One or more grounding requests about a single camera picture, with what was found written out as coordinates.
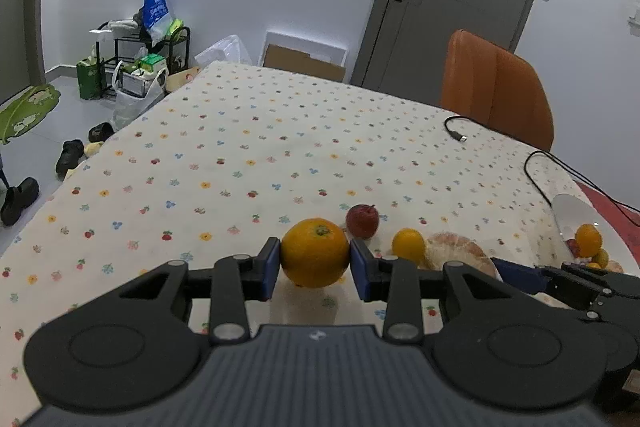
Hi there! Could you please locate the small green-yellow fruit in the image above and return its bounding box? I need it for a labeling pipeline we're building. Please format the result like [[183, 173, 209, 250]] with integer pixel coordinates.
[[591, 248, 610, 269]]

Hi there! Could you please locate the large orange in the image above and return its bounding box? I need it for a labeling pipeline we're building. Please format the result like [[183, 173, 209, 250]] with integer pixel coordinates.
[[574, 223, 603, 258], [281, 218, 349, 288]]

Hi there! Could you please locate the small red apple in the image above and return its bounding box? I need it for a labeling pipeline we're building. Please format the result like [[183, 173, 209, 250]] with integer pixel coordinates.
[[566, 239, 582, 258], [345, 204, 380, 239]]

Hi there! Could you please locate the peeled pomelo segment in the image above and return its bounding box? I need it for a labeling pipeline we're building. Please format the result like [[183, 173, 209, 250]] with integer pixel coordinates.
[[422, 232, 498, 279]]

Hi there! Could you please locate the white ceramic bowl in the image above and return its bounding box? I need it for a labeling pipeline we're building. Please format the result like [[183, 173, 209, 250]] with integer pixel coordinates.
[[551, 194, 639, 277]]

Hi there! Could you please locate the red orange cartoon mat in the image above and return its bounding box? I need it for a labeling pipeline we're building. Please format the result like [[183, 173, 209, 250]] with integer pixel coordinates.
[[577, 182, 640, 260]]

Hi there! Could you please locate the orange leather chair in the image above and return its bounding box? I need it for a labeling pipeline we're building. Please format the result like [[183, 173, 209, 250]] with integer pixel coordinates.
[[439, 29, 554, 150]]

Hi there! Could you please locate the cardboard sheet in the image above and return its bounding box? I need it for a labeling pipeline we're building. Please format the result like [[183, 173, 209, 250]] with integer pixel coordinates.
[[262, 44, 346, 82]]

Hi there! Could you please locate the white plastic bag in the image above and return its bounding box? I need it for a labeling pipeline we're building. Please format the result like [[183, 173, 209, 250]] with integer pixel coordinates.
[[112, 61, 167, 130]]

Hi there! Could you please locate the black shoe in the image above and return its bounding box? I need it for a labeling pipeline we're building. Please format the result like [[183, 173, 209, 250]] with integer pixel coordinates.
[[55, 139, 85, 180], [88, 121, 115, 143], [1, 176, 39, 227]]

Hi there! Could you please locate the clear plastic bag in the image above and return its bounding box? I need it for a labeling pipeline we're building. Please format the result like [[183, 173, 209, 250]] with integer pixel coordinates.
[[194, 35, 253, 67]]

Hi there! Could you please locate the black shelf rack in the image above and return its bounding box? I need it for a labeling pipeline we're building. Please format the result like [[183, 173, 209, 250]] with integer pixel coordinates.
[[92, 20, 191, 96]]

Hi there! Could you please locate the green tissue box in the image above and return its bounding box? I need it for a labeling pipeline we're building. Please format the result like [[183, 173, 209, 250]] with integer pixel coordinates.
[[76, 57, 104, 100]]

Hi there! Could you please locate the blue plastic bag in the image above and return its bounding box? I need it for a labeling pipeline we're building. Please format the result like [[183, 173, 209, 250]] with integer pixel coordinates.
[[142, 0, 174, 36]]

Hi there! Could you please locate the green floor mat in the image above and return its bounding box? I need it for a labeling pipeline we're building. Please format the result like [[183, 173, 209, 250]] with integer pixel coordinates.
[[0, 84, 61, 145]]

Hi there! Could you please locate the black usb cable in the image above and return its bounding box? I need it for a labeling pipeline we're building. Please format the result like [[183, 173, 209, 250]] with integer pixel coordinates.
[[444, 114, 497, 144]]

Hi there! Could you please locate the white wall switch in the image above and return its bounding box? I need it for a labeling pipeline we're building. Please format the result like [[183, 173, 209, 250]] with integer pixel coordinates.
[[627, 3, 640, 27]]

